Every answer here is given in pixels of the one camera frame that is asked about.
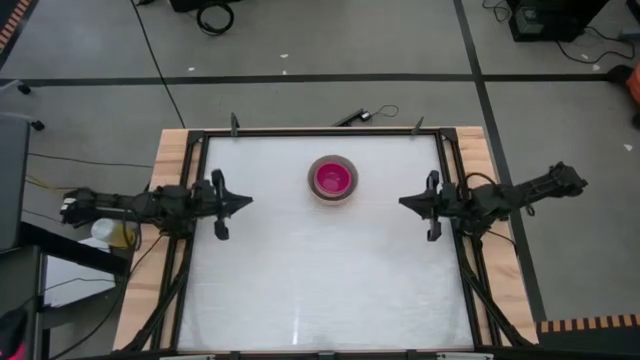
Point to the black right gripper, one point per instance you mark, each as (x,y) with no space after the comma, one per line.
(436,202)

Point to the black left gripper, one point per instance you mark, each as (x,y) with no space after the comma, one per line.
(218,200)

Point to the red plastic bowl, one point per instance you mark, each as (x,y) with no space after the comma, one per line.
(332,179)

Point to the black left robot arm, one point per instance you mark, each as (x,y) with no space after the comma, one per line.
(115,202)

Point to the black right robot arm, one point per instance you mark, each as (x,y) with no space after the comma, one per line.
(520,192)

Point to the wooden table board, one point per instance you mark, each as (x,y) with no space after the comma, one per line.
(170,150)

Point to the black power adapter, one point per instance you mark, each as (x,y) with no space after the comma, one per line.
(350,118)

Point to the clear plastic bottle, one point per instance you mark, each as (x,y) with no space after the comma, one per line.
(112,232)

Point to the white paper sheet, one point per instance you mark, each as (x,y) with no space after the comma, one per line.
(75,280)

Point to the orange black hazard strip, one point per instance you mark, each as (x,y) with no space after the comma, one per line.
(590,324)
(12,25)

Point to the black chair caster wheel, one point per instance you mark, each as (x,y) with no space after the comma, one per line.
(24,89)
(37,125)

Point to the grey side cabinet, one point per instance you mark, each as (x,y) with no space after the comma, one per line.
(12,180)

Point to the black equipment box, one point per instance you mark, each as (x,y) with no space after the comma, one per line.
(555,20)

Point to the orange floor object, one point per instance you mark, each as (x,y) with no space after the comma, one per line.
(635,85)

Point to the grey frame clamp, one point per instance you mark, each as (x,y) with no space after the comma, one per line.
(418,126)
(234,124)

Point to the black aluminium table frame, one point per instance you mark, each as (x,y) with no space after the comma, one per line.
(320,133)

